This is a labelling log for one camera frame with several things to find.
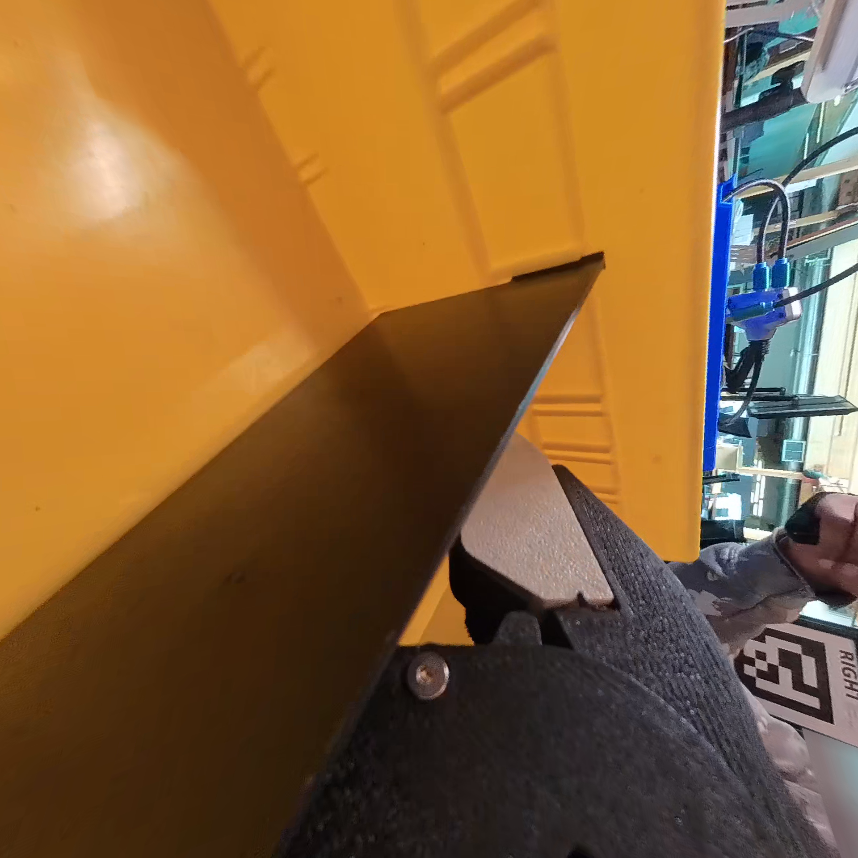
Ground yellow storage bin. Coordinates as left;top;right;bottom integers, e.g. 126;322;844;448
0;0;728;648

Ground person's right hand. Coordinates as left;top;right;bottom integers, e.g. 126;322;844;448
783;493;858;610

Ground black cable blue plugs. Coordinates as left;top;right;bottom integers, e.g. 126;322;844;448
727;180;792;290

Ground blue storage bin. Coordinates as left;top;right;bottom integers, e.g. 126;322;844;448
702;176;738;473

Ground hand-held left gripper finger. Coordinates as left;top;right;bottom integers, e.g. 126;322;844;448
449;434;616;646

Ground black framed tag sign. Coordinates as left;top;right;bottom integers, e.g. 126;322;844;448
732;620;858;750

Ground person's right forearm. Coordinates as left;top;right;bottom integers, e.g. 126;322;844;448
667;528;815;661

